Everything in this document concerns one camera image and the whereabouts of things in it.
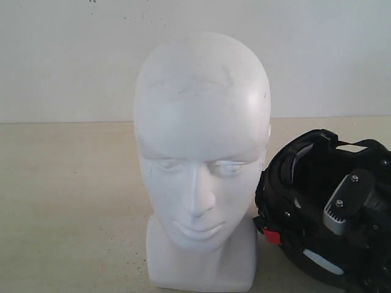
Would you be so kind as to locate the black helmet with tinted visor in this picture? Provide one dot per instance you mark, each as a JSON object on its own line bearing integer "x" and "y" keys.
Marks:
{"x": 292, "y": 193}

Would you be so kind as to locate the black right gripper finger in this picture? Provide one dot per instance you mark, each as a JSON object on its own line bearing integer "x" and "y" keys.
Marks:
{"x": 344, "y": 207}

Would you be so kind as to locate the white mannequin head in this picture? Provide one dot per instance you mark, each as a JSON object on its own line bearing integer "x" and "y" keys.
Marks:
{"x": 202, "y": 111}

